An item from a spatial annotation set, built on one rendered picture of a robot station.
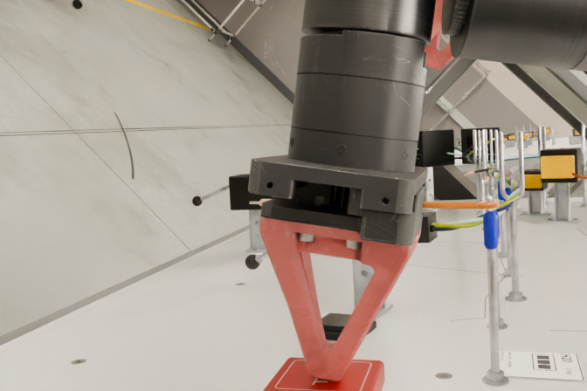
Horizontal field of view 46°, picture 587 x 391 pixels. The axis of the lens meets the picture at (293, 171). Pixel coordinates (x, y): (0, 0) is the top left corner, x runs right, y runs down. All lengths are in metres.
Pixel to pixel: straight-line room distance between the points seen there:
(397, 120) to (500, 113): 7.85
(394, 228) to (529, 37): 0.10
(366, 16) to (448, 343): 0.28
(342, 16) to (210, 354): 0.28
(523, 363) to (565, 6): 0.24
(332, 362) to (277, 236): 0.07
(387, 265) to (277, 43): 8.18
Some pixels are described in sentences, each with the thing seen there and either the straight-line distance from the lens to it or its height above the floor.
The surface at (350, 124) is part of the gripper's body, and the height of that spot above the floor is 1.19.
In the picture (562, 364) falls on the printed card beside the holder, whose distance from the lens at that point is 0.46.
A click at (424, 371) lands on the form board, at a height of 1.10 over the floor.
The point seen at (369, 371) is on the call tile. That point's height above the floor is 1.11.
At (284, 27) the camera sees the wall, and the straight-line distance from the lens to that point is 8.46.
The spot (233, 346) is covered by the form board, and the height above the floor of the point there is 1.00.
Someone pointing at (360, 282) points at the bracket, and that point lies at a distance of 0.56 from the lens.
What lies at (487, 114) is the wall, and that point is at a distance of 8.13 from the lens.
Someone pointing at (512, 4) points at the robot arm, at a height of 1.27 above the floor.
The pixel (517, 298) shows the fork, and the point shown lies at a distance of 0.61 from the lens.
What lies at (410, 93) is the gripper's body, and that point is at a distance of 0.29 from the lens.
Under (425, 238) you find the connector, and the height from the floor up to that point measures 1.14.
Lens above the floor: 1.22
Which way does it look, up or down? 13 degrees down
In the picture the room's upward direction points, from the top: 43 degrees clockwise
